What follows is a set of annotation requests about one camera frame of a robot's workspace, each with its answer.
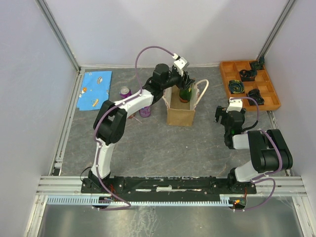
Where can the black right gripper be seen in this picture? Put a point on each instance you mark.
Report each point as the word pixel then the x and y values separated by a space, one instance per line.
pixel 220 111

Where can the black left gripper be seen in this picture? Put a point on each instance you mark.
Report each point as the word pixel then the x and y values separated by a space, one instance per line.
pixel 185 84

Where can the green glass bottle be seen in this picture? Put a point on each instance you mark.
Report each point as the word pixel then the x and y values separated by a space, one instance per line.
pixel 185 94

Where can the burlap canvas tote bag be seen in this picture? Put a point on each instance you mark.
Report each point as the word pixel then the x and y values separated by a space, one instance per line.
pixel 182 114

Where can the purple soda can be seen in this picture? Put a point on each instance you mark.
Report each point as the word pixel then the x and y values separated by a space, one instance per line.
pixel 125 92
pixel 145 111

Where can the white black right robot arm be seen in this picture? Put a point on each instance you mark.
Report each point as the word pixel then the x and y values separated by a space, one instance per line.
pixel 269 153

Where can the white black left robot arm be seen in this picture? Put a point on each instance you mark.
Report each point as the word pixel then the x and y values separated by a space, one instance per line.
pixel 110 123

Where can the blue yellow rolled sock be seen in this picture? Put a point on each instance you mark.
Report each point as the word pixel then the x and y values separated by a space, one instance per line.
pixel 236 87

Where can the orange wooden compartment tray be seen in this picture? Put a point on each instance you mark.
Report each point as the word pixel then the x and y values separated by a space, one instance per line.
pixel 230 71

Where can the black rolled sock front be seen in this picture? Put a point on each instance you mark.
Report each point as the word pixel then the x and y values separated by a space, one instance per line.
pixel 255 95

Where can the black rolled sock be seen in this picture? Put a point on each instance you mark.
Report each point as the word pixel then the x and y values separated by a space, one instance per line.
pixel 247 75
pixel 255 95

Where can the black rolled sock centre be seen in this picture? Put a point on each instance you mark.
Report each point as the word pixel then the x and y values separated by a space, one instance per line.
pixel 247 75

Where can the dark green rolled sock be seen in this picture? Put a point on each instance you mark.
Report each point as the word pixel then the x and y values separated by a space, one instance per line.
pixel 258 64

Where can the blue patterned cloth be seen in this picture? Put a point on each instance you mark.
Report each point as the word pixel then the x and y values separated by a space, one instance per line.
pixel 94 90

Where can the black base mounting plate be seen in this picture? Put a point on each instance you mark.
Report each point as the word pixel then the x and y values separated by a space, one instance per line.
pixel 176 189

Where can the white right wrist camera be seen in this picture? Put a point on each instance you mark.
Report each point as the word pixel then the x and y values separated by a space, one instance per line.
pixel 235 104

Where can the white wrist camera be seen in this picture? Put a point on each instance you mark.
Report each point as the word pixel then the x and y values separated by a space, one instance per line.
pixel 235 104
pixel 181 64

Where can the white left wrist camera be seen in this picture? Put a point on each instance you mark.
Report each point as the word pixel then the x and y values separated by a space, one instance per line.
pixel 181 64

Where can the aluminium frame rail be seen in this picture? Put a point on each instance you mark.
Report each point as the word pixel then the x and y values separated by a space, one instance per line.
pixel 59 186

